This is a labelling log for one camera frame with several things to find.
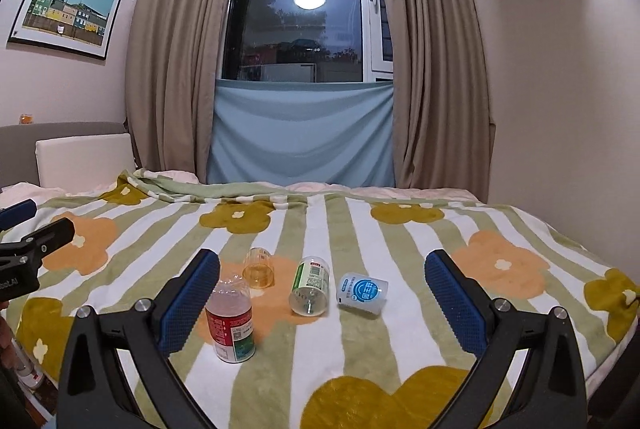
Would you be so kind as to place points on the clear jar with green label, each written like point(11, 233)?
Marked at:
point(311, 286)

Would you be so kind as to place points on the light blue cloth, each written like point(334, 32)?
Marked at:
point(300, 134)

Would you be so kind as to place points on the small orange object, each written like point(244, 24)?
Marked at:
point(26, 118)

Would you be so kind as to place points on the small clear plastic bottle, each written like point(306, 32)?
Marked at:
point(28, 369)

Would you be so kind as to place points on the grey headboard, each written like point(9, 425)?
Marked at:
point(20, 134)

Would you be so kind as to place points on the clear bottle with red label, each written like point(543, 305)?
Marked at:
point(231, 324)

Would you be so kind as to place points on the small amber clear cup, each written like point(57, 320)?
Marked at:
point(258, 271)

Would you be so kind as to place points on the beige curtain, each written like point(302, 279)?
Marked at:
point(440, 69)
point(180, 59)

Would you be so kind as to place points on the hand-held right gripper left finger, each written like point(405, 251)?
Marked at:
point(189, 304)

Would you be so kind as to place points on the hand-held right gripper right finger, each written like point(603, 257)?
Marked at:
point(456, 304)

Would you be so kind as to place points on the striped floral blanket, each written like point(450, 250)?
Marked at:
point(400, 359)

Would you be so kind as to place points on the white pillow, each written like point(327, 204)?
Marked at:
point(85, 159)

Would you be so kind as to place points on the window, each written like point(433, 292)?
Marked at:
point(295, 9)

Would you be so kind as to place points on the white cup with blue label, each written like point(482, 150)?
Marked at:
point(361, 294)

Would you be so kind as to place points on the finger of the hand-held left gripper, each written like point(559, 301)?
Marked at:
point(17, 213)
point(50, 235)

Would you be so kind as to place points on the framed picture of houses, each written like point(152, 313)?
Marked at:
point(67, 4)

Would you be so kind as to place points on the person's left hand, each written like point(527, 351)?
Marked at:
point(5, 334)

